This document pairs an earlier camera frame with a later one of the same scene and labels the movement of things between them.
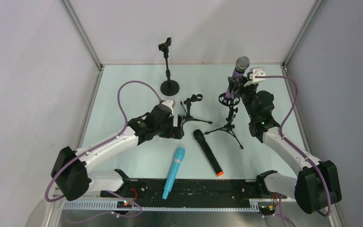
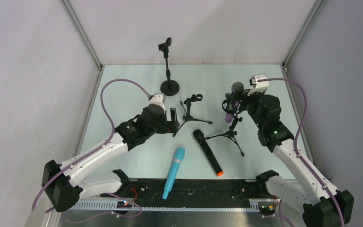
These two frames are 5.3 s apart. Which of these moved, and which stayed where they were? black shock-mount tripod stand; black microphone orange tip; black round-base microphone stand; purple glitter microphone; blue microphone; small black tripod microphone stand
Moved: purple glitter microphone; black shock-mount tripod stand
Stayed: blue microphone; small black tripod microphone stand; black round-base microphone stand; black microphone orange tip
